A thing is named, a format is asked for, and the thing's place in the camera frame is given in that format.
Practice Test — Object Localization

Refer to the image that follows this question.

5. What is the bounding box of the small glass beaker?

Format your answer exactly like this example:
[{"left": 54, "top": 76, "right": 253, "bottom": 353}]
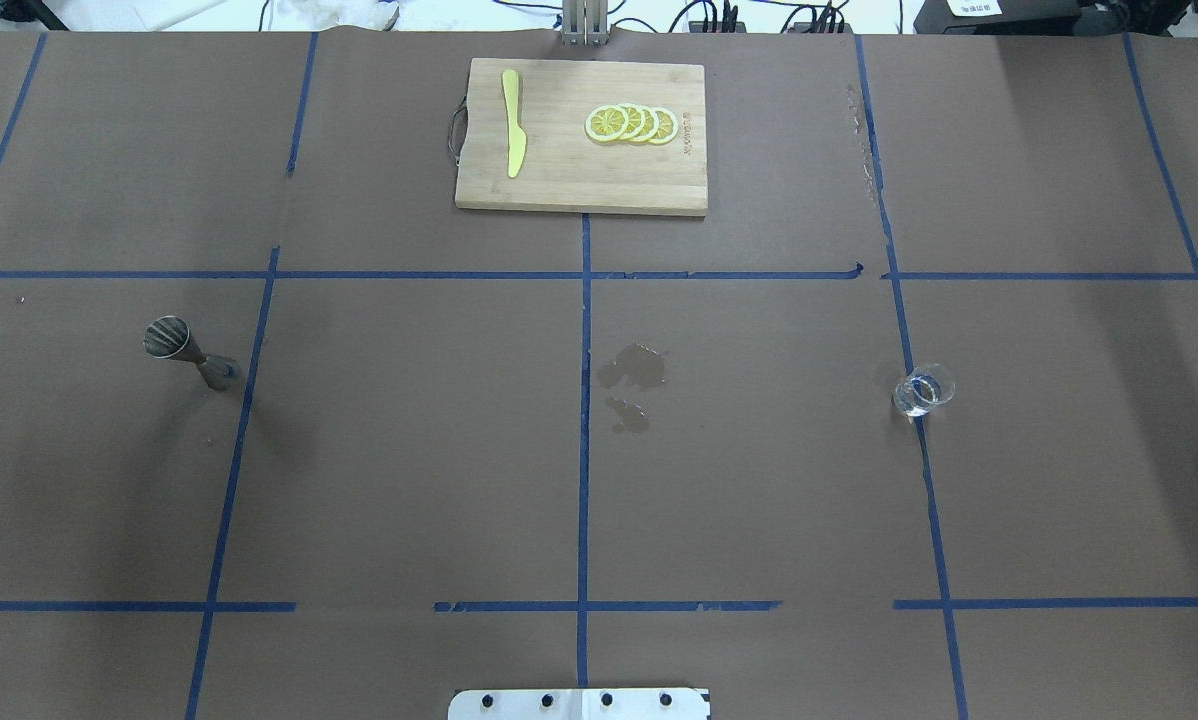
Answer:
[{"left": 891, "top": 363, "right": 957, "bottom": 418}]

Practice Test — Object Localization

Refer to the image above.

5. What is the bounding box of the steel double jigger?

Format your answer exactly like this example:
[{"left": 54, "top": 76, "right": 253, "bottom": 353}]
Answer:
[{"left": 143, "top": 315, "right": 241, "bottom": 391}]

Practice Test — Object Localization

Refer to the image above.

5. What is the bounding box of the bamboo cutting board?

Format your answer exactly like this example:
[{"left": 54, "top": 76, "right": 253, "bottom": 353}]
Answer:
[{"left": 454, "top": 58, "right": 709, "bottom": 217}]

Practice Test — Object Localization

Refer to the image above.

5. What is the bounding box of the yellow plastic knife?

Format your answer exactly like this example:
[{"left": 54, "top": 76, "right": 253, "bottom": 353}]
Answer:
[{"left": 500, "top": 68, "right": 527, "bottom": 179}]

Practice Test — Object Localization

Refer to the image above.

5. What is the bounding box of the back lemon slice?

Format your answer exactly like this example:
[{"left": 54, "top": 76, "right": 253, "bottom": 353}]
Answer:
[{"left": 645, "top": 108, "right": 680, "bottom": 146}]

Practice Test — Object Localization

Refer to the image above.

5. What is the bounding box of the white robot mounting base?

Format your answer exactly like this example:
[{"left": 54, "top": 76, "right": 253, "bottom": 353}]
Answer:
[{"left": 447, "top": 686, "right": 712, "bottom": 719}]

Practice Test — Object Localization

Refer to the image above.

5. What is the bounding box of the aluminium frame post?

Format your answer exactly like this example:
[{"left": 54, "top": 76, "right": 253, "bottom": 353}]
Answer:
[{"left": 559, "top": 0, "right": 611, "bottom": 47}]

